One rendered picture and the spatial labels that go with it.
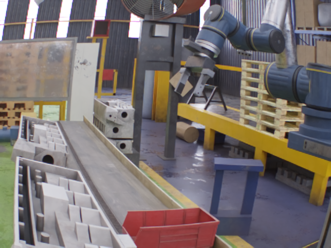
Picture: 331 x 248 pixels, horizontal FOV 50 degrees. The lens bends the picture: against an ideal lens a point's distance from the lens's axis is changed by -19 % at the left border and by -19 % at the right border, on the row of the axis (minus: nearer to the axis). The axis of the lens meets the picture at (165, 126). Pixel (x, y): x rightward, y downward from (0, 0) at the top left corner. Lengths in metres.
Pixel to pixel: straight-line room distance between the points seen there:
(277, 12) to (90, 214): 1.10
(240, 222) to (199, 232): 2.09
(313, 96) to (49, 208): 1.26
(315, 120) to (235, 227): 2.00
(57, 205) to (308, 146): 1.13
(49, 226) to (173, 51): 5.21
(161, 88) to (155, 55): 3.78
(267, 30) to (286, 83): 0.45
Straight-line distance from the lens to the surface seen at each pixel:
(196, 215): 1.75
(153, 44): 6.35
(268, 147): 5.62
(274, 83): 2.05
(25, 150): 2.36
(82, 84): 5.57
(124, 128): 5.38
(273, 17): 1.65
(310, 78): 1.88
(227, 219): 3.62
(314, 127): 1.87
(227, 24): 1.64
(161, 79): 10.06
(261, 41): 1.62
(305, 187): 5.20
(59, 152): 2.44
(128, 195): 2.30
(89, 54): 5.56
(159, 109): 10.12
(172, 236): 1.54
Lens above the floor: 1.48
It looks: 9 degrees down
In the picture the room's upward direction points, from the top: 4 degrees clockwise
